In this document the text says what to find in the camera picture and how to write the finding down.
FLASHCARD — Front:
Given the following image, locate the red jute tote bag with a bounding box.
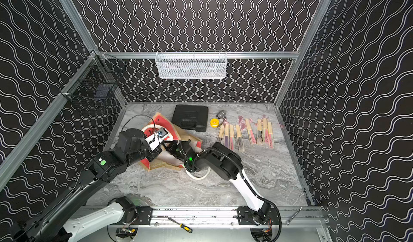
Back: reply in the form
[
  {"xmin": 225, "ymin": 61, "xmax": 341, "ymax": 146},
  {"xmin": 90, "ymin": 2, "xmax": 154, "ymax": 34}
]
[{"xmin": 140, "ymin": 113, "xmax": 211, "ymax": 181}]

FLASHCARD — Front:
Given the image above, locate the bamboo fan purple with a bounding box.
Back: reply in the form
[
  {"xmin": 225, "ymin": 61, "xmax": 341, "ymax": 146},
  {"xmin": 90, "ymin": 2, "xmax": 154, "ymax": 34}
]
[{"xmin": 224, "ymin": 124, "xmax": 230, "ymax": 148}]

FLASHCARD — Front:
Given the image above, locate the bamboo fan pink green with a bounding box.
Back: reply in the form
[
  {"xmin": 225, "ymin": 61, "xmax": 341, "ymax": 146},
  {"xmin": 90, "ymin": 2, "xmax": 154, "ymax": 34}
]
[{"xmin": 245, "ymin": 118, "xmax": 257, "ymax": 145}]

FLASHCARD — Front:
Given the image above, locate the white wire mesh basket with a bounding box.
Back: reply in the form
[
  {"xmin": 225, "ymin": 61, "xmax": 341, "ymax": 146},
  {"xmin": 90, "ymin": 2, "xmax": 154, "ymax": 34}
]
[{"xmin": 155, "ymin": 51, "xmax": 228, "ymax": 79}]

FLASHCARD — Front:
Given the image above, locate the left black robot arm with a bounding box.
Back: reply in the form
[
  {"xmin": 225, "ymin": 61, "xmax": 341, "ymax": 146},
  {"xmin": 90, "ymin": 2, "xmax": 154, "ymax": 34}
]
[{"xmin": 10, "ymin": 128, "xmax": 169, "ymax": 242}]

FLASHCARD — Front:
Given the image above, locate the black wire mesh basket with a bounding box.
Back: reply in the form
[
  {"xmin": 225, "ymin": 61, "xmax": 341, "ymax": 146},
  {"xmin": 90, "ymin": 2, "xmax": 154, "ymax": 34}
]
[{"xmin": 62, "ymin": 54, "xmax": 126, "ymax": 115}]

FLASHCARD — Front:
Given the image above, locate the bamboo fan floral white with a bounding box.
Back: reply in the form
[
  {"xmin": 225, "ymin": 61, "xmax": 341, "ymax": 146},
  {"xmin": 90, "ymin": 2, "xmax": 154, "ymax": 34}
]
[{"xmin": 216, "ymin": 125, "xmax": 225, "ymax": 144}]

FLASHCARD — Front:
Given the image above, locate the bamboo fan pink white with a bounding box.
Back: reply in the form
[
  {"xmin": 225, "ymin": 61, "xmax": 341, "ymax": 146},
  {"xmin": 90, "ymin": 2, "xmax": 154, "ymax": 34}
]
[{"xmin": 262, "ymin": 117, "xmax": 269, "ymax": 144}]

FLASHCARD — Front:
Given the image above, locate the yellow thread seal tape spool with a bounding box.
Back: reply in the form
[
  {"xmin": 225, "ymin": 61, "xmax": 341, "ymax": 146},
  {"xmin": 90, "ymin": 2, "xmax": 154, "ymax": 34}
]
[{"xmin": 210, "ymin": 118, "xmax": 220, "ymax": 128}]

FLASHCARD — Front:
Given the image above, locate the yellow black handled screwdriver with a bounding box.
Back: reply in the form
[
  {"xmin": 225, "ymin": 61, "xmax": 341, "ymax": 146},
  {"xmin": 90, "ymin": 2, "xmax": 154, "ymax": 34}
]
[{"xmin": 168, "ymin": 217, "xmax": 193, "ymax": 233}]

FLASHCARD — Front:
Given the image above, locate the aluminium frame corner post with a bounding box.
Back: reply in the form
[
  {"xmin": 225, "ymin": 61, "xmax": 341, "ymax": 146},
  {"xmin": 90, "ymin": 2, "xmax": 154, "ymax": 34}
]
[{"xmin": 274, "ymin": 0, "xmax": 332, "ymax": 108}]

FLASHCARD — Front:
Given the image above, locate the bamboo fan dark floral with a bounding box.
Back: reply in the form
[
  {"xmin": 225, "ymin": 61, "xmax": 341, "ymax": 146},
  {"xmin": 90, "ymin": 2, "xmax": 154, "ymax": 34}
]
[{"xmin": 257, "ymin": 118, "xmax": 264, "ymax": 145}]

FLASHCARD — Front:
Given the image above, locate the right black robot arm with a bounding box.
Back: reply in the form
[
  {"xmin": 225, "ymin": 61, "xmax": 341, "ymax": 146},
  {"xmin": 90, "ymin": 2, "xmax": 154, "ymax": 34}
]
[{"xmin": 166, "ymin": 141, "xmax": 281, "ymax": 225}]

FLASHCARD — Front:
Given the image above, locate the bamboo fan grey floral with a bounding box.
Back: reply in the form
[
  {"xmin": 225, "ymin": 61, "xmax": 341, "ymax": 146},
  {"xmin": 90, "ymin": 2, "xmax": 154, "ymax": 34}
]
[{"xmin": 236, "ymin": 116, "xmax": 245, "ymax": 152}]

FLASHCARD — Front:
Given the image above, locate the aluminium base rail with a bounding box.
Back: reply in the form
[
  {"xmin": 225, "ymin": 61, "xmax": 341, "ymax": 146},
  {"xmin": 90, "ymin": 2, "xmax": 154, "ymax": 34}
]
[{"xmin": 113, "ymin": 206, "xmax": 324, "ymax": 229}]

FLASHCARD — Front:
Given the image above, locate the steel ball valve brown handle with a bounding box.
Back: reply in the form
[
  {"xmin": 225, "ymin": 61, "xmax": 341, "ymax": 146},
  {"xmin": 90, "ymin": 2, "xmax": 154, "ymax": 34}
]
[{"xmin": 216, "ymin": 110, "xmax": 227, "ymax": 127}]

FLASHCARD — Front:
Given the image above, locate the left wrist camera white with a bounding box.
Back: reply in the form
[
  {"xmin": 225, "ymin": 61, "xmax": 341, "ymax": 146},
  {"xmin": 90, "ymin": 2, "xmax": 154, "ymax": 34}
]
[{"xmin": 145, "ymin": 128, "xmax": 170, "ymax": 151}]

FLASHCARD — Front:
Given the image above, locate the black plastic tool case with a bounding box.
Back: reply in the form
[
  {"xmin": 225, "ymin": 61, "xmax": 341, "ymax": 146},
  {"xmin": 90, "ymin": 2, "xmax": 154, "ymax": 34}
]
[{"xmin": 171, "ymin": 104, "xmax": 209, "ymax": 132}]

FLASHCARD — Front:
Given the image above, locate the bamboo fan pink stripe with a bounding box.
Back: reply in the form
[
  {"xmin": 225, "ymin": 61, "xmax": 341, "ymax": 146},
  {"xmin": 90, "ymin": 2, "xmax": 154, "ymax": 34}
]
[{"xmin": 267, "ymin": 122, "xmax": 274, "ymax": 148}]

